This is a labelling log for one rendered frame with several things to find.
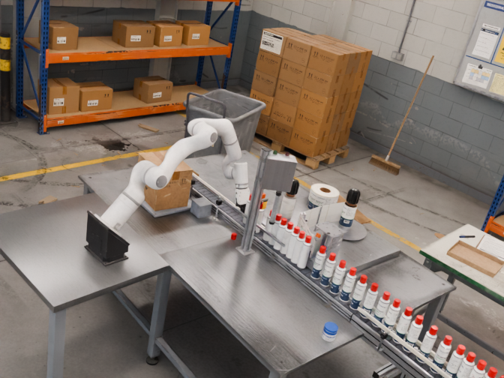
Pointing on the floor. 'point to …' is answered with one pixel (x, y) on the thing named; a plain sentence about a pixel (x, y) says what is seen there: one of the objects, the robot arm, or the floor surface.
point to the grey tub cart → (223, 107)
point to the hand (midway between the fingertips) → (242, 211)
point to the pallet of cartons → (307, 93)
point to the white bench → (462, 271)
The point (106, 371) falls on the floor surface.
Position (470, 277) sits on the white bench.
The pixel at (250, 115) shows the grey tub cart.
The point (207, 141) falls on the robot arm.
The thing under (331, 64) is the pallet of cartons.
